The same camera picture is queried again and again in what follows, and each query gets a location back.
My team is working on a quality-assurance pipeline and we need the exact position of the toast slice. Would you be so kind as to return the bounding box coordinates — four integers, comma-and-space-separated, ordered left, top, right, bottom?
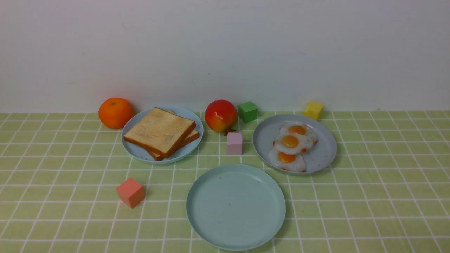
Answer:
124, 107, 196, 158
139, 107, 200, 161

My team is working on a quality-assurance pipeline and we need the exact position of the fried egg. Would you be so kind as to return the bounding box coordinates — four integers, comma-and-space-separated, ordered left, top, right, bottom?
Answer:
268, 149, 307, 173
273, 133, 314, 154
280, 122, 318, 145

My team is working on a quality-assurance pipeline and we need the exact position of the red yellow apple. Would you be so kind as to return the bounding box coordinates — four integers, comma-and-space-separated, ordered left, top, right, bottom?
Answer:
204, 99, 238, 136

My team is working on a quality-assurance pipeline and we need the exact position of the pink cube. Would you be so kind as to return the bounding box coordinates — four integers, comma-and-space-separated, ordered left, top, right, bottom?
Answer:
226, 132, 243, 156

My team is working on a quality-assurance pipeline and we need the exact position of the green cube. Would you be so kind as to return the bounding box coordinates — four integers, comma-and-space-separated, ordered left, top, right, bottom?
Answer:
238, 101, 258, 123

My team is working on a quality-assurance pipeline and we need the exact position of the light blue bread plate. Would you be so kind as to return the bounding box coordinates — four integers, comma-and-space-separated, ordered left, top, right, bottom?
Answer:
122, 106, 204, 164

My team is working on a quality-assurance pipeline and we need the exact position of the teal centre plate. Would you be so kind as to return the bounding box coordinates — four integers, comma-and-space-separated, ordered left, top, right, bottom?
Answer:
186, 164, 287, 251

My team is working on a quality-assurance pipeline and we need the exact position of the yellow cube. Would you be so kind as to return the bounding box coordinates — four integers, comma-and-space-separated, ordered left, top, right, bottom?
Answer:
304, 101, 324, 121

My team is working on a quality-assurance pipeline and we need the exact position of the grey blue egg plate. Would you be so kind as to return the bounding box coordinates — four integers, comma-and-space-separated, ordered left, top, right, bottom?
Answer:
253, 114, 336, 176

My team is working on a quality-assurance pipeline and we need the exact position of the orange fruit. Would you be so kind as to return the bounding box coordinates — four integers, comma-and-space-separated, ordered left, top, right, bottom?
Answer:
98, 97, 135, 129

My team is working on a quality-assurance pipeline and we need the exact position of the salmon red cube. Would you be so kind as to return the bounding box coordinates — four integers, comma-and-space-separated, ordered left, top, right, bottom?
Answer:
116, 178, 145, 208

